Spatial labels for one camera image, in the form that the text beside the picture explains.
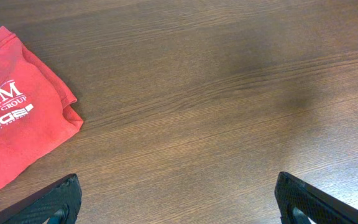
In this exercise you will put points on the orange soccer t-shirt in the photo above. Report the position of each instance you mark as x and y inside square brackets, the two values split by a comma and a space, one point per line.
[35, 108]

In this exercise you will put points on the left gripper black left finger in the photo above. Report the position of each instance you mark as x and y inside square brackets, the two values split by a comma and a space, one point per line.
[59, 202]

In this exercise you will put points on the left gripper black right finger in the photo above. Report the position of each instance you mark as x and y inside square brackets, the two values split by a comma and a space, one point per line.
[299, 202]

